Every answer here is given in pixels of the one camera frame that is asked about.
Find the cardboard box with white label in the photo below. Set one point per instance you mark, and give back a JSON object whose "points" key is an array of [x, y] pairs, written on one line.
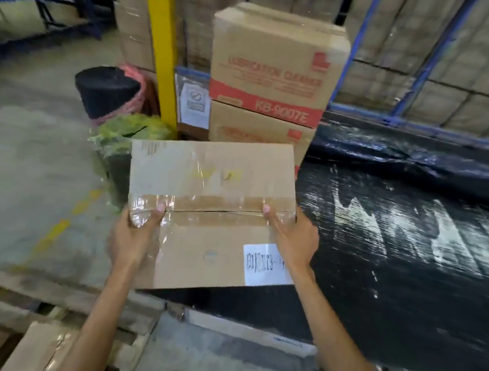
{"points": [[211, 176]]}

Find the person's left hand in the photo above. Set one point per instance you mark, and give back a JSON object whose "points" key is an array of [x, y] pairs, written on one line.
{"points": [[133, 242]]}

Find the pink striped Glodway box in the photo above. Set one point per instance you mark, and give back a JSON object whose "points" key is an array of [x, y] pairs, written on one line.
{"points": [[29, 352]]}

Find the notice paper in plastic sleeve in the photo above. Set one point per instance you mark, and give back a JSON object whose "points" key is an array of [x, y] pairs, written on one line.
{"points": [[195, 102]]}

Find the black mesh roll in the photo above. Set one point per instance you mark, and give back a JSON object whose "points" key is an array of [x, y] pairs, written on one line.
{"points": [[105, 92]]}

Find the person's right forearm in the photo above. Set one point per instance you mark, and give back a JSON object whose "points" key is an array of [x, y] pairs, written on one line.
{"points": [[333, 340]]}

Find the red lubrication cleaner boxes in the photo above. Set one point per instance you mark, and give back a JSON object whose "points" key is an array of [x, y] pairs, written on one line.
{"points": [[277, 49], [253, 128]]}

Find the yellow steel column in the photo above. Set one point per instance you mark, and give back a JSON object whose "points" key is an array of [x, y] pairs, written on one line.
{"points": [[161, 35]]}

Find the blue metal cage frame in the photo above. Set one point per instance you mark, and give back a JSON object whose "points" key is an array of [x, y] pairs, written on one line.
{"points": [[432, 58]]}

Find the wooden pallet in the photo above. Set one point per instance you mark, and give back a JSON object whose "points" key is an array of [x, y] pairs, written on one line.
{"points": [[68, 300]]}

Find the person's right hand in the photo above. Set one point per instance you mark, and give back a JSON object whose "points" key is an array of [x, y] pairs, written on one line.
{"points": [[296, 247]]}

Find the green plastic bag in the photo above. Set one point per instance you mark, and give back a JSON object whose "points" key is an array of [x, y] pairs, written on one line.
{"points": [[120, 138]]}

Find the person's left forearm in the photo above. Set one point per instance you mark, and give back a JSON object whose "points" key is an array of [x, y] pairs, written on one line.
{"points": [[91, 328]]}

